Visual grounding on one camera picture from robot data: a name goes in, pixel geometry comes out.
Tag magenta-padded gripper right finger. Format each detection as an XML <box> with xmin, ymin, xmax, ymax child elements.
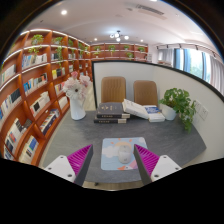
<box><xmin>134</xmin><ymin>144</ymin><xmax>183</xmax><ymax>187</ymax></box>

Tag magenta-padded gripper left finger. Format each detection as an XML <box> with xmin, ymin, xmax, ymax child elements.
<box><xmin>44</xmin><ymin>144</ymin><xmax>95</xmax><ymax>187</ymax></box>

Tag white computer mouse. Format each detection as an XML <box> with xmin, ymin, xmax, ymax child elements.
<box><xmin>117</xmin><ymin>145</ymin><xmax>133</xmax><ymax>164</ymax></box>

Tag cloud and sun mouse pad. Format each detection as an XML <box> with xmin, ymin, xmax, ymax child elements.
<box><xmin>100</xmin><ymin>136</ymin><xmax>149</xmax><ymax>172</ymax></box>

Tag white book with blue cover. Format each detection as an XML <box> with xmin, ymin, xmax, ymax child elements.
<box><xmin>143</xmin><ymin>104</ymin><xmax>166</xmax><ymax>123</ymax></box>

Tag white jug vase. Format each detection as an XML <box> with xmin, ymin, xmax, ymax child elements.
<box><xmin>68</xmin><ymin>96</ymin><xmax>87</xmax><ymax>121</ymax></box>

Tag green plant in white pot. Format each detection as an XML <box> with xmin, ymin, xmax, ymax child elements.
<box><xmin>158</xmin><ymin>87</ymin><xmax>198</xmax><ymax>133</ymax></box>

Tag thick white book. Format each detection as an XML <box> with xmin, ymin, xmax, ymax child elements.
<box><xmin>121</xmin><ymin>98</ymin><xmax>150</xmax><ymax>120</ymax></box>

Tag brown upholstered chair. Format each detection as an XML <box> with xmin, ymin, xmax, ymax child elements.
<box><xmin>100</xmin><ymin>76</ymin><xmax>127</xmax><ymax>104</ymax></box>
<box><xmin>133</xmin><ymin>79</ymin><xmax>159</xmax><ymax>108</ymax></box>

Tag orange wooden bookshelf unit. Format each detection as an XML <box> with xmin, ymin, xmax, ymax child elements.
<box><xmin>0</xmin><ymin>28</ymin><xmax>149</xmax><ymax>166</ymax></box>

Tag pink and white flower bouquet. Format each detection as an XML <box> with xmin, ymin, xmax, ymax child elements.
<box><xmin>62</xmin><ymin>70</ymin><xmax>92</xmax><ymax>103</ymax></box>

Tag ceiling lights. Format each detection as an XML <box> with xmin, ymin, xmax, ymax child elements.
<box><xmin>59</xmin><ymin>9</ymin><xmax>131</xmax><ymax>43</ymax></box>

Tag ceiling air vent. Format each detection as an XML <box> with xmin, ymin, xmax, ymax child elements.
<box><xmin>136</xmin><ymin>3</ymin><xmax>166</xmax><ymax>18</ymax></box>

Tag white wall socket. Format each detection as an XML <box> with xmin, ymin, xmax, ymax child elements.
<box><xmin>193</xmin><ymin>99</ymin><xmax>210</xmax><ymax>121</ymax></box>

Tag window with dark frame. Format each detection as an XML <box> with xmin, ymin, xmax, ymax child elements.
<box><xmin>158</xmin><ymin>46</ymin><xmax>224</xmax><ymax>94</ymax></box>

